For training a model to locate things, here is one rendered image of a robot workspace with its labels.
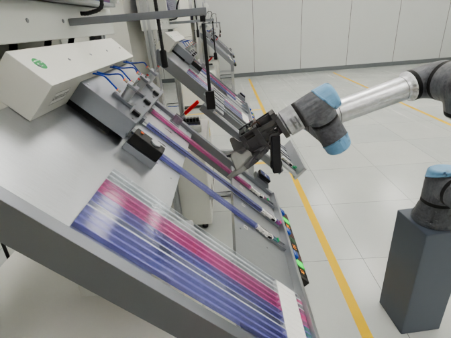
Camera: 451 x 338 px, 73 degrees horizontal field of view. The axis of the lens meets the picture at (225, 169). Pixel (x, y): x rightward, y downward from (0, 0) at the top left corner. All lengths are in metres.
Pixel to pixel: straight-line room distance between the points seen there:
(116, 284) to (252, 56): 8.15
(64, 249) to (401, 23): 9.32
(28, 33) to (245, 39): 7.87
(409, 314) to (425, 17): 8.67
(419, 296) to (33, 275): 1.47
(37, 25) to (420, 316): 1.69
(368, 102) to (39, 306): 1.14
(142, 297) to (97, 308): 0.53
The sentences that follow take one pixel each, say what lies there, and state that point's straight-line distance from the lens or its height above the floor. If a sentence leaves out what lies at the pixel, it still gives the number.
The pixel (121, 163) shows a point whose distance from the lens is 0.65.
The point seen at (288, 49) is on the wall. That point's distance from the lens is 8.59.
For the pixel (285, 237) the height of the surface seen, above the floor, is 0.73.
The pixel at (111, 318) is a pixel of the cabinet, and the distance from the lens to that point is 0.97.
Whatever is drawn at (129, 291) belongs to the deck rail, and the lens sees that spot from 0.48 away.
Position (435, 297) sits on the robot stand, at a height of 0.21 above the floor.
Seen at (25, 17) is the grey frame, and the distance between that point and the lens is 0.69.
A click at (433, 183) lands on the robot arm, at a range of 1.35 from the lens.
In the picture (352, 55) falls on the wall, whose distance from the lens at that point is 9.07.
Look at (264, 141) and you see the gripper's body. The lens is 0.83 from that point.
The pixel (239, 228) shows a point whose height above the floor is 0.84.
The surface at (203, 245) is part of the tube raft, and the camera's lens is 0.61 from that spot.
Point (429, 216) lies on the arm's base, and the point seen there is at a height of 0.60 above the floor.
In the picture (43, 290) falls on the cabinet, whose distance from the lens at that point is 1.15.
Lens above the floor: 1.31
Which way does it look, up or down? 25 degrees down
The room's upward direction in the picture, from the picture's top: 5 degrees counter-clockwise
